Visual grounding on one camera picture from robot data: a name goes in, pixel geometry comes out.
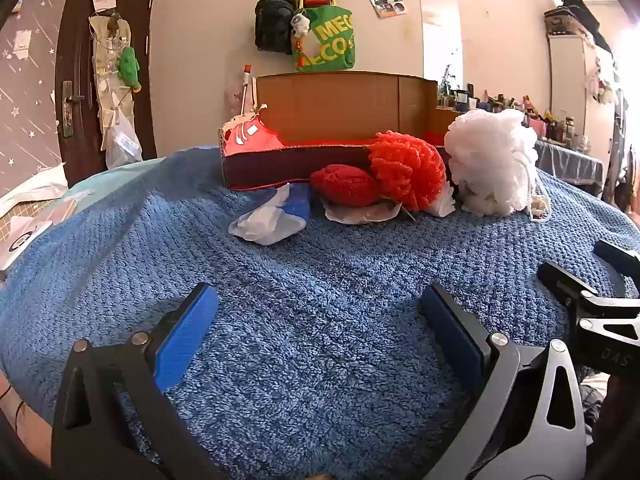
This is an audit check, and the metal door handle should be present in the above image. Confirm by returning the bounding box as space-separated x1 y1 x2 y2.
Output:
61 81 86 137

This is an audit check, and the green plush toy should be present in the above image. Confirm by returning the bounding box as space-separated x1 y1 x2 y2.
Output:
116 46 141 93

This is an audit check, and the red mesh bath sponge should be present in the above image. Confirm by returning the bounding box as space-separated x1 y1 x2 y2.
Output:
369 131 447 212

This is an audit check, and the wall mirror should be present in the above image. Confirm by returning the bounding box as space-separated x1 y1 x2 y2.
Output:
419 0 463 92

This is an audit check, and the beige hanging organizer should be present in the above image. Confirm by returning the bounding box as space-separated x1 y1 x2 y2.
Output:
90 12 136 151

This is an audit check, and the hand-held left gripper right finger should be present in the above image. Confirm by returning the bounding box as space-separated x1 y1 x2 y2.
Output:
419 282 588 480

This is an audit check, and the black backpack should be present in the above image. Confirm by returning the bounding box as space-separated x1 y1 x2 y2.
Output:
254 0 297 53

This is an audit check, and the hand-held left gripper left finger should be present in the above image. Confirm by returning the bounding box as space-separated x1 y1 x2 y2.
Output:
51 282 223 480

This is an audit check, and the hanging clear plastic bag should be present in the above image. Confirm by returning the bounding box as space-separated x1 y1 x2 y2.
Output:
105 110 143 170

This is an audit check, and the dark wooden door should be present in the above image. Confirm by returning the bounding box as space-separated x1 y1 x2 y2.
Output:
55 0 158 186

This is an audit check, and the table with dark cloth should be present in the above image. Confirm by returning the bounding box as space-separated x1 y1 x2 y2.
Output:
534 137 604 196

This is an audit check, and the white mesh bath pouf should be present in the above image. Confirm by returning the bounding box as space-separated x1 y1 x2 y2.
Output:
444 108 538 217

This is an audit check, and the blue knitted blanket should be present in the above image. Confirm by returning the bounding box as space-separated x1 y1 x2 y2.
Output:
0 145 640 480

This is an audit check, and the white plastic sheet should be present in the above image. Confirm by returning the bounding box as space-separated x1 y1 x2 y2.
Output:
0 162 68 211

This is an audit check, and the white wardrobe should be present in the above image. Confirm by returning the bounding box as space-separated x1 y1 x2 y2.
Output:
545 7 617 142

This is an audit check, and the red knitted scrunchie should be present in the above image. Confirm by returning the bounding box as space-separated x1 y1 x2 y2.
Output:
310 163 381 207

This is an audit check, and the cardboard box with red lining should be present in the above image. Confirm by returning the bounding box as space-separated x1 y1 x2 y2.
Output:
218 71 463 191

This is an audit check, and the blue and white roll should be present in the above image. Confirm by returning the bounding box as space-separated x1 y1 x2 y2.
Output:
228 182 311 246

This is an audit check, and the light blue bedsheet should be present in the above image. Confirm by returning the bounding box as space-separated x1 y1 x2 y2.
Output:
65 156 168 198

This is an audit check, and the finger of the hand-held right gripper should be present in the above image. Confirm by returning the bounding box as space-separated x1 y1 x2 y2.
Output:
594 240 640 277
537 261 640 321

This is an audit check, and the clear plastic wrapper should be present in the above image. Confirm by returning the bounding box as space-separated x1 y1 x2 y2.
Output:
320 185 456 224

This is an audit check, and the green tote bag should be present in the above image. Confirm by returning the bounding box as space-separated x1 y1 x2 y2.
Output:
292 6 357 72

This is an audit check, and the green cutting mat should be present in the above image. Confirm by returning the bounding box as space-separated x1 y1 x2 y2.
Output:
0 195 66 273

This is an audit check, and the table with cosmetics bottles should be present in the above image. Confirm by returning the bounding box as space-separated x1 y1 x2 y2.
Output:
437 82 592 152

